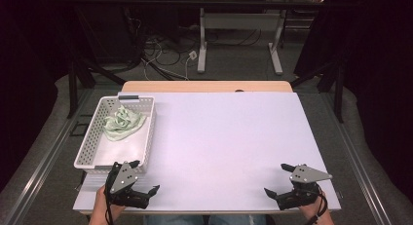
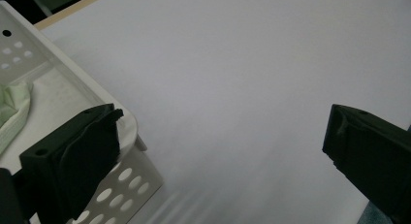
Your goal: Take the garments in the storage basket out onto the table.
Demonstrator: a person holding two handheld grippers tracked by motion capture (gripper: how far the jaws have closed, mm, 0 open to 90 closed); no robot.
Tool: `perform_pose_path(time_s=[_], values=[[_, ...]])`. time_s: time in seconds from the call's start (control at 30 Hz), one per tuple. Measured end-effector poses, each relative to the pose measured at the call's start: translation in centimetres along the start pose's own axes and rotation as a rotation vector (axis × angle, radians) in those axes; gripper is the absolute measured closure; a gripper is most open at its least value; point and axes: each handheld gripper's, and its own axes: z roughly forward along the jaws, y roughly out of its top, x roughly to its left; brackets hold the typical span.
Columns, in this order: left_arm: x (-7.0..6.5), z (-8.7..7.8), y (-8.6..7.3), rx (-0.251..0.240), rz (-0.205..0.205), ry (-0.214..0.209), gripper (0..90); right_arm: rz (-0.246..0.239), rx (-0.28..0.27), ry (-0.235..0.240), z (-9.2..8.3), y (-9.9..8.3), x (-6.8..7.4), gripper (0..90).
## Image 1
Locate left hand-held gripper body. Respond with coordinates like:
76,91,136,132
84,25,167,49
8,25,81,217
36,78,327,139
104,161,151,210

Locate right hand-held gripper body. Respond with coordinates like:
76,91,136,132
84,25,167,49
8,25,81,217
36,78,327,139
276,164,334,211

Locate white perforated plastic basket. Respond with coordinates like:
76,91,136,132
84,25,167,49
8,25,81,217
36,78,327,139
73,94,158,175

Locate light green cloth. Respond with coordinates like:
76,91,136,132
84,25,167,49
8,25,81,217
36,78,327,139
102,104,148,142

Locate person's left hand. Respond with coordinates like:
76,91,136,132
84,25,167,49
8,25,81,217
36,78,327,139
94,185,127,220

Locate person's right hand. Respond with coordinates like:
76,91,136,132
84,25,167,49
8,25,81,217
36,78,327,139
297,190,327,220

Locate black metal stand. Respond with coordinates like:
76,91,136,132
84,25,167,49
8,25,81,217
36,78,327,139
66,4,128,120
290,56,346,124

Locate wooden table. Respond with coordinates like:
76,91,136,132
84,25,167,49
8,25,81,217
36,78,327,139
72,80,342,216

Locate dark curtain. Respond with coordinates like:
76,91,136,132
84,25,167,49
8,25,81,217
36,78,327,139
293,0,413,204
0,0,79,192

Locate white desk with metal legs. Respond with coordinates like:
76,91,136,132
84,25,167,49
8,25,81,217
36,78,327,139
178,0,327,76

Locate aluminium floor rail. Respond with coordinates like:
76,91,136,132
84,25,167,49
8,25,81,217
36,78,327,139
0,88,95,225
319,92,394,225

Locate tangle of floor cables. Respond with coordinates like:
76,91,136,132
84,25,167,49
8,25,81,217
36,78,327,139
128,10,264,82

